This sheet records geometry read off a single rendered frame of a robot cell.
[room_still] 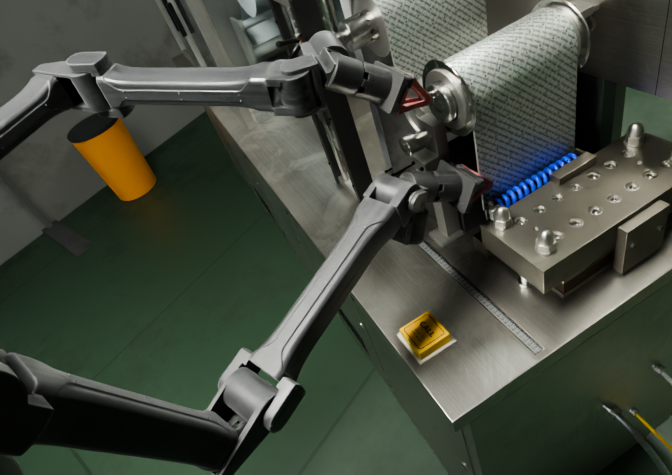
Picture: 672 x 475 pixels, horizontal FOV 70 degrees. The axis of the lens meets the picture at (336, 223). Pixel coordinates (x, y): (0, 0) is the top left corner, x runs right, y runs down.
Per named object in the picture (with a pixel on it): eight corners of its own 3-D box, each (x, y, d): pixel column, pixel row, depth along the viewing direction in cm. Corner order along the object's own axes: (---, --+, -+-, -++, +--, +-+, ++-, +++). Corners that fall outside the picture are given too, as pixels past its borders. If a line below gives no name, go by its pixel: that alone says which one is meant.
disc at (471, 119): (426, 116, 97) (417, 48, 87) (428, 115, 97) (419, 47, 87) (475, 150, 87) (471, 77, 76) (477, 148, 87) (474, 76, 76)
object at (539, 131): (482, 209, 97) (473, 133, 86) (572, 154, 101) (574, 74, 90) (484, 210, 97) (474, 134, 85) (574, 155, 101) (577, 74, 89)
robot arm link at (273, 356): (263, 428, 62) (209, 384, 68) (281, 438, 66) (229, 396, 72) (428, 180, 76) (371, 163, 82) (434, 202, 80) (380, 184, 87)
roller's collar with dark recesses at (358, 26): (343, 48, 104) (334, 18, 99) (367, 36, 105) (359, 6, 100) (357, 55, 99) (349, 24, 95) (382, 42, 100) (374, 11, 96)
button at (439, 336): (401, 335, 95) (398, 328, 94) (430, 317, 96) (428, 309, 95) (421, 361, 90) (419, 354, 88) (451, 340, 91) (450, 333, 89)
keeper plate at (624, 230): (612, 268, 91) (617, 227, 84) (651, 241, 93) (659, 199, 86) (624, 276, 89) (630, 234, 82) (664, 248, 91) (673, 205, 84)
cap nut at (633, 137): (619, 143, 98) (621, 124, 95) (632, 134, 98) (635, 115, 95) (635, 150, 95) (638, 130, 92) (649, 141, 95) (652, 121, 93)
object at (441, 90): (433, 122, 91) (420, 84, 88) (442, 117, 91) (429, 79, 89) (455, 125, 84) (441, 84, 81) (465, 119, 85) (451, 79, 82)
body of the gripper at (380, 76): (398, 117, 79) (360, 106, 75) (370, 98, 87) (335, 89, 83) (414, 77, 76) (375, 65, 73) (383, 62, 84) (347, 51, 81)
